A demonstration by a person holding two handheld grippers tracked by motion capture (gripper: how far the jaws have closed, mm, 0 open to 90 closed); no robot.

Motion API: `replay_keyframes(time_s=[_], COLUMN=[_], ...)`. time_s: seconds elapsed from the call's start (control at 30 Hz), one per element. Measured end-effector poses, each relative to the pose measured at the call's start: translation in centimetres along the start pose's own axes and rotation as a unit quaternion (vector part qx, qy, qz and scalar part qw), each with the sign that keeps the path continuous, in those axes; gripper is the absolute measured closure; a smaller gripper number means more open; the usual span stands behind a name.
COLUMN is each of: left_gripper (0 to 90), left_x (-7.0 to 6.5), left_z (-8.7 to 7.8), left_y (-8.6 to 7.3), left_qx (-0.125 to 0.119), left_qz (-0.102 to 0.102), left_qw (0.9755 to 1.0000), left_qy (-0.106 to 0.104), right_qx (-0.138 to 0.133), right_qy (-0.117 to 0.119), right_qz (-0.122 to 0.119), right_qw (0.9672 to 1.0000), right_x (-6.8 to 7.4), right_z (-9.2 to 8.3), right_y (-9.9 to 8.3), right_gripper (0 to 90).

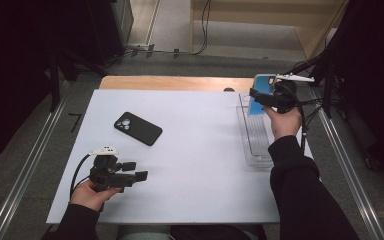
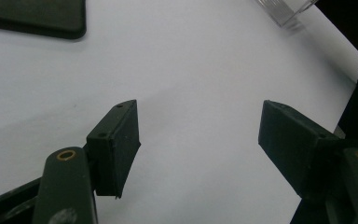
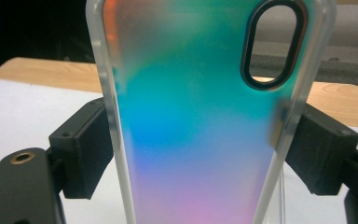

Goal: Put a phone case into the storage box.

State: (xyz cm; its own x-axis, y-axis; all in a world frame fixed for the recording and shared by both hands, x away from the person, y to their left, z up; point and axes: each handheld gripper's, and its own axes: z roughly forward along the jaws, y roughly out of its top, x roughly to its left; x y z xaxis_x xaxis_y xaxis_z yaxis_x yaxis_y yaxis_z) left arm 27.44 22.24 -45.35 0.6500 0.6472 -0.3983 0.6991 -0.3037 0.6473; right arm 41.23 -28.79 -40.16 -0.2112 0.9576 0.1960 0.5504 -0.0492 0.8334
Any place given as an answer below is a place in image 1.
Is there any black metal stand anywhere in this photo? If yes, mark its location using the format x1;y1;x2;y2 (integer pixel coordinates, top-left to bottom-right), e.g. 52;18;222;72
289;49;336;119
48;46;108;113

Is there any person's black jacket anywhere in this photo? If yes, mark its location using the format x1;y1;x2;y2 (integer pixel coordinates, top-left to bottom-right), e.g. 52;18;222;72
169;224;268;240

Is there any light wooden shelf unit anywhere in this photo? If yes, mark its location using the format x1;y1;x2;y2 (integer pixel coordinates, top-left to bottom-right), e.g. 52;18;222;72
189;0;349;60

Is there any hand-held gripper cable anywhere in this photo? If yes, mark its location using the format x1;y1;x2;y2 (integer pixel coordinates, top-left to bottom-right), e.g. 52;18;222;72
69;153;93;201
293;96;324;154

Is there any black floor cable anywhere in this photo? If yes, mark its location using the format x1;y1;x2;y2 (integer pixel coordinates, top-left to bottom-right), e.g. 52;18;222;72
193;0;213;56

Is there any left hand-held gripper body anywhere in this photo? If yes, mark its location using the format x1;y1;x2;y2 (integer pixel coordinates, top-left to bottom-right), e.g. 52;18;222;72
88;145;137;194

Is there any black phone case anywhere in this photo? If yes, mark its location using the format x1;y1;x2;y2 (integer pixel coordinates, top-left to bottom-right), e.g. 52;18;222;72
113;111;164;147

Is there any blue phone case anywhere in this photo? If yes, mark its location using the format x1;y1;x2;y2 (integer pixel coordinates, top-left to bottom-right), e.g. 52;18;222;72
247;73;278;118

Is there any wooden table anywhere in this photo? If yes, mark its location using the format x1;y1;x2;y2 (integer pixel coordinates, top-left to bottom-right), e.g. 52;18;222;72
98;75;256;93

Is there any black curtain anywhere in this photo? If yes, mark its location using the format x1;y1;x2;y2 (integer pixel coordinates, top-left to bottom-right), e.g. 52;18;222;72
0;0;91;168
326;0;384;179

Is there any black cabinet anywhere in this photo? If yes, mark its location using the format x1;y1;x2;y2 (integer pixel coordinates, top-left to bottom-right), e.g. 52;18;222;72
86;0;135;66

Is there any metal floor rail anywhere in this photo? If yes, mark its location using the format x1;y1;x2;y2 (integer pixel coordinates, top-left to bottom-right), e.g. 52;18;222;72
316;106;384;240
0;98;69;240

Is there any left hand-held gripper cable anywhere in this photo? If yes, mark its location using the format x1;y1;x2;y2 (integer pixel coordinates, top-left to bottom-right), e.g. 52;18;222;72
69;153;93;201

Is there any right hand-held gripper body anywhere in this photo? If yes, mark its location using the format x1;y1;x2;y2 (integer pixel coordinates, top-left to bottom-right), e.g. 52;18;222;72
269;73;316;115

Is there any right hand-held gripper cable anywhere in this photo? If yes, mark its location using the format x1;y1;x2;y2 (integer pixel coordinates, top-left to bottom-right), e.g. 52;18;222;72
293;96;324;154

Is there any person's left hand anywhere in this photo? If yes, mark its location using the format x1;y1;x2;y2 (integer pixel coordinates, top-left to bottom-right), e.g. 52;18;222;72
69;179;123;213

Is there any clear plastic rack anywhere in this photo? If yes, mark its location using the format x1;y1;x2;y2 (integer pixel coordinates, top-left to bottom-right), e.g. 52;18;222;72
235;92;276;168

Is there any person's right hand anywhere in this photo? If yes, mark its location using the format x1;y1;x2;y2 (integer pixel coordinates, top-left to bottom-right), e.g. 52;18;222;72
263;104;304;141

